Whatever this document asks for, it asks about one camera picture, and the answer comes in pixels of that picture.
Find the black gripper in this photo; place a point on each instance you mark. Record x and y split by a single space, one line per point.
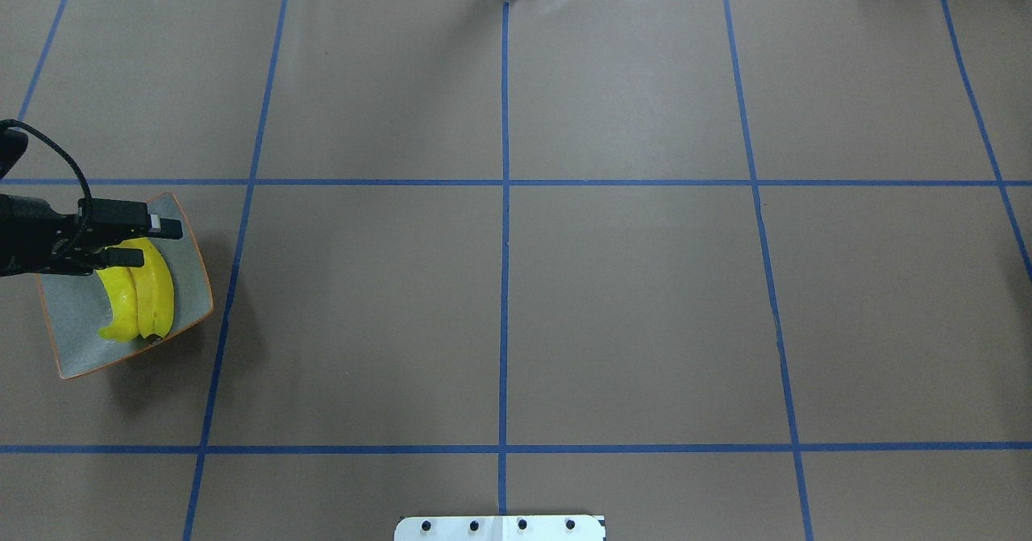
24 243

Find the yellow banana across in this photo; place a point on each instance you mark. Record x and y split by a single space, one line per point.
121 293

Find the yellow banana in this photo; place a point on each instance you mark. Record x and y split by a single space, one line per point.
155 287

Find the grey square plate orange rim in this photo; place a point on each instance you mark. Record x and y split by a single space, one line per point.
94 321

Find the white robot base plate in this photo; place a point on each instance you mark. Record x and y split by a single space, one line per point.
503 527

